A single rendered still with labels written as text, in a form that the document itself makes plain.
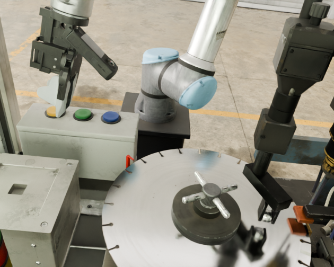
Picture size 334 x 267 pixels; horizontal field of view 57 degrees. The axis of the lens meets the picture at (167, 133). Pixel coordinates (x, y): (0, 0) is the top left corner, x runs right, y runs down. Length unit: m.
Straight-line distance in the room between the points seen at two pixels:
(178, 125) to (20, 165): 0.56
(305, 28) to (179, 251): 0.33
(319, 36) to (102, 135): 0.52
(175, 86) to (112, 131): 0.26
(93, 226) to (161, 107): 0.48
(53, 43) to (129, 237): 0.40
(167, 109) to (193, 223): 0.64
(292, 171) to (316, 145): 1.59
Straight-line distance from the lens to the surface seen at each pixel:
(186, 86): 0.89
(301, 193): 0.95
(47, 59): 0.66
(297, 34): 0.38
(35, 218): 0.58
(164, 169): 0.58
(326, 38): 0.39
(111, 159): 0.79
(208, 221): 0.50
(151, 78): 0.99
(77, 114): 0.80
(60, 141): 0.79
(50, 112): 0.81
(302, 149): 0.69
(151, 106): 1.04
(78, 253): 0.70
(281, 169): 2.25
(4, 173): 0.68
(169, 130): 1.03
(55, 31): 0.66
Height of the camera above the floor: 1.34
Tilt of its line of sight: 36 degrees down
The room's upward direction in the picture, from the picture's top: 7 degrees clockwise
